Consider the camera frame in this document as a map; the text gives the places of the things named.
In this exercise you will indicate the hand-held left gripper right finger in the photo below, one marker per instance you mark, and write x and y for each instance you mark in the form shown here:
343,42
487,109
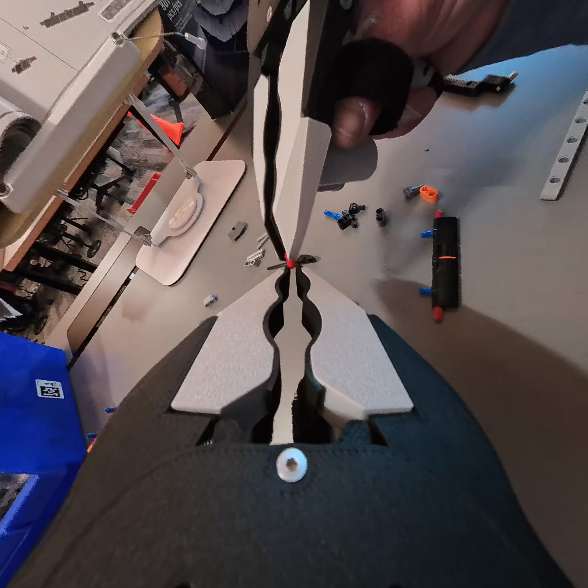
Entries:
363,367

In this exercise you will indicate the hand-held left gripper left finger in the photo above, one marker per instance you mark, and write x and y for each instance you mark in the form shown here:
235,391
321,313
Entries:
220,367

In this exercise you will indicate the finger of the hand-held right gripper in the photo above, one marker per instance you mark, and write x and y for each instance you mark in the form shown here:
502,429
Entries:
259,151
301,174

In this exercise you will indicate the red lego pin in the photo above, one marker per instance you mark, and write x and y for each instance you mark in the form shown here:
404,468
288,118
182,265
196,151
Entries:
290,262

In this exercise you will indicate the black lego beam assembly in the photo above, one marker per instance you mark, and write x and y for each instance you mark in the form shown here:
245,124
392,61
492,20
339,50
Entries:
445,257

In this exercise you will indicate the black lego gear rack assembly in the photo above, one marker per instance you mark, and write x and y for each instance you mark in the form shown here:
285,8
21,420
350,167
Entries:
477,82

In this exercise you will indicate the light grey lego beam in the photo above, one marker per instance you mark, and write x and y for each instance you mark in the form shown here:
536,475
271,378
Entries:
562,160

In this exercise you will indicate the person's right forearm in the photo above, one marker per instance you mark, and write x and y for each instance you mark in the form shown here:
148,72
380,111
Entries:
542,23

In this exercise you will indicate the blue lego pin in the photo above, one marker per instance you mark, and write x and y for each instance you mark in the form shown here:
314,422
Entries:
331,214

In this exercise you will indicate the black lego pin connector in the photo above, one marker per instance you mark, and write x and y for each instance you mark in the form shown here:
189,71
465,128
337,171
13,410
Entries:
347,223
356,209

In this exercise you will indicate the small light grey lego brick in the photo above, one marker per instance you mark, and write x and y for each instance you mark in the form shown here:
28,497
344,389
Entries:
210,300

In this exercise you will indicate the light grey lego axle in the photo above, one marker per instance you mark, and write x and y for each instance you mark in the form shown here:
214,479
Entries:
262,240

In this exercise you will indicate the grey curved lego piece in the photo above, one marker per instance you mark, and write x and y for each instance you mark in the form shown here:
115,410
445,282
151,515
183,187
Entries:
237,231

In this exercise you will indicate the black lego axle with connector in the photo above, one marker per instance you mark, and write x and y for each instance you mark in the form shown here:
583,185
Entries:
307,258

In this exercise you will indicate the dark grey two-hole lego beam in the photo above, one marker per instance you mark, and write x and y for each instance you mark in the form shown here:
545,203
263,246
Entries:
381,217

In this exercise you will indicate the black lego set box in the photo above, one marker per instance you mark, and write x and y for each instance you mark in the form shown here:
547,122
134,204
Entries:
216,69

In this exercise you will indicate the light grey lego connector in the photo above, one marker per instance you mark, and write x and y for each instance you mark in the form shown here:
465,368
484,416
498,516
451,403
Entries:
253,258

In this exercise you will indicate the grey lego axle connector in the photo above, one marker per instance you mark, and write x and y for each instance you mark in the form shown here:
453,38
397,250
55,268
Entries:
412,191

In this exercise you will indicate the orange lego connector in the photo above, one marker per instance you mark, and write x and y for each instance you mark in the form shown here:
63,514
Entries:
428,194

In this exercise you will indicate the lego instruction booklet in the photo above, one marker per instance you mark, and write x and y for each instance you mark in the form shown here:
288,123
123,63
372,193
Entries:
55,46

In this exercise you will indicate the person's right hand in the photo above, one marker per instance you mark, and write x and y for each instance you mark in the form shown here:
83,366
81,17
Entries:
436,27

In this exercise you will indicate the orange traffic cone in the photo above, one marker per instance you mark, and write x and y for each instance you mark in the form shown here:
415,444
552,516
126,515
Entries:
167,129

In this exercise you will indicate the red plastic bin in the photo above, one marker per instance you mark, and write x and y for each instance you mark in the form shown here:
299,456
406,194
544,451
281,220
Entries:
144,193

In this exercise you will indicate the blue bin with tag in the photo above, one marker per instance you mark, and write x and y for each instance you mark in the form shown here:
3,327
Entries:
27,436

